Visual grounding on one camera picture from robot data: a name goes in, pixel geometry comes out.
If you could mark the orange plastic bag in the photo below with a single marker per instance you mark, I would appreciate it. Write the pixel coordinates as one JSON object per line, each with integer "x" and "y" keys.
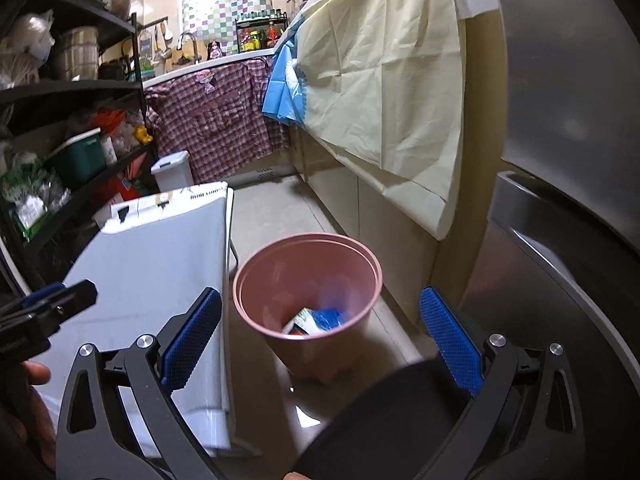
{"x": 110, "y": 121}

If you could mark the black rounded object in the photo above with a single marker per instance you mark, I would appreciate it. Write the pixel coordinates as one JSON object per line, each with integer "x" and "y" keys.
{"x": 380, "y": 425}

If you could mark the metal pot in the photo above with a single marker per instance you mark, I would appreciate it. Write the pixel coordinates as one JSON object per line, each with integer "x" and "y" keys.
{"x": 75, "y": 55}

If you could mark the stainless steel refrigerator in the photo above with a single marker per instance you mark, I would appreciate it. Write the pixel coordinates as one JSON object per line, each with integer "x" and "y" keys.
{"x": 575, "y": 110}

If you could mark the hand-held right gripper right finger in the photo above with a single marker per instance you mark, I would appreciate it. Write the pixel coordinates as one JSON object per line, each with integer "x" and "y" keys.
{"x": 450, "y": 340}

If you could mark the white paper carton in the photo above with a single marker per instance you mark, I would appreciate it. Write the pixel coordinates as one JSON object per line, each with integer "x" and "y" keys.
{"x": 299, "y": 321}

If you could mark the person's left hand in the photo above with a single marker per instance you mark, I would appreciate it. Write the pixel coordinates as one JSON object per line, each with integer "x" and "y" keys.
{"x": 37, "y": 372}

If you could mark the white folding table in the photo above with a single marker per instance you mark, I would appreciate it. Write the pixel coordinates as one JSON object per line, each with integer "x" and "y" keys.
{"x": 150, "y": 270}

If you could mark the black shelf rack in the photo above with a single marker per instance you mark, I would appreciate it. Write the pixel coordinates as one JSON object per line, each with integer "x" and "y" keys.
{"x": 70, "y": 91}

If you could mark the black spice rack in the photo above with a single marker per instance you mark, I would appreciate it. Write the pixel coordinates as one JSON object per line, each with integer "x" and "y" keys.
{"x": 240, "y": 22}

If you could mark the pink plastic bucket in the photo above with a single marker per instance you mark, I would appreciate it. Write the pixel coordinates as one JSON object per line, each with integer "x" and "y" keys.
{"x": 300, "y": 270}

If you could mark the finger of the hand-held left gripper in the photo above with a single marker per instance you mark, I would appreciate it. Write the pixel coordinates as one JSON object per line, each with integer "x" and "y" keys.
{"x": 60, "y": 302}
{"x": 42, "y": 296}

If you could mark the white metal table frame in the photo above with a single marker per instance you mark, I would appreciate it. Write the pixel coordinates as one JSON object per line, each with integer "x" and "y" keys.
{"x": 232, "y": 260}

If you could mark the blue plastic shoe cover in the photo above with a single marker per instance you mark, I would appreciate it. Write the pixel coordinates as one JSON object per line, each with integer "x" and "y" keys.
{"x": 330, "y": 317}

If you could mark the hanging kitchen utensils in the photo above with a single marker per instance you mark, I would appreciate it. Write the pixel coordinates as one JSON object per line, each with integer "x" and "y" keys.
{"x": 161, "y": 40}

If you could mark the small yellow packet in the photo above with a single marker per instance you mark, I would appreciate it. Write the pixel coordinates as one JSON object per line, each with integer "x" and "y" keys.
{"x": 143, "y": 135}

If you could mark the yellow sauce bottle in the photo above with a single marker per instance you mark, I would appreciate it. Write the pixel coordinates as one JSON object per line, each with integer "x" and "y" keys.
{"x": 255, "y": 40}

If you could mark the green storage box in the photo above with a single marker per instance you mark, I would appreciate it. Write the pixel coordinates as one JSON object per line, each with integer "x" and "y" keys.
{"x": 80, "y": 157}

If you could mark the orange cardboard box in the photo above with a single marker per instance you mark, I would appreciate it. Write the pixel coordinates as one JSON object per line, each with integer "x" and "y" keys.
{"x": 128, "y": 187}

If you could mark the metal faucet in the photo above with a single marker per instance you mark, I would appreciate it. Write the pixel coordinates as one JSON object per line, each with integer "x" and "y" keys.
{"x": 186, "y": 37}

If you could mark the white kitchen countertop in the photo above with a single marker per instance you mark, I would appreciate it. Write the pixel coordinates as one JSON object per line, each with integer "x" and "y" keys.
{"x": 225, "y": 60}

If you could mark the red sauce bottle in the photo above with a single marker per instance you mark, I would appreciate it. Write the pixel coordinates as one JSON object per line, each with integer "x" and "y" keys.
{"x": 273, "y": 35}

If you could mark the plaid shirt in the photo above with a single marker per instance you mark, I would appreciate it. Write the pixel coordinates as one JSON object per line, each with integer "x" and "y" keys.
{"x": 220, "y": 120}

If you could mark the white plastic bag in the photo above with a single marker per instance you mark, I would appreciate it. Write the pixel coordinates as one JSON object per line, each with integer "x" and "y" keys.
{"x": 27, "y": 45}

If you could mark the white lidded trash bin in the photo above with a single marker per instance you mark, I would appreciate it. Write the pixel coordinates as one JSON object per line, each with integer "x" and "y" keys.
{"x": 172, "y": 172}

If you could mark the cream and blue cloth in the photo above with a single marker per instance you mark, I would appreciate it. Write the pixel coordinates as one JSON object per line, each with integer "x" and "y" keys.
{"x": 390, "y": 85}

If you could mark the green and white package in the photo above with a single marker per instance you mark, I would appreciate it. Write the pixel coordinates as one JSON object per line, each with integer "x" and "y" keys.
{"x": 30, "y": 215}

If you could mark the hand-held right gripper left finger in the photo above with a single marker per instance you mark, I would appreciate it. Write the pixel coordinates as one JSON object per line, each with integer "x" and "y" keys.
{"x": 192, "y": 340}

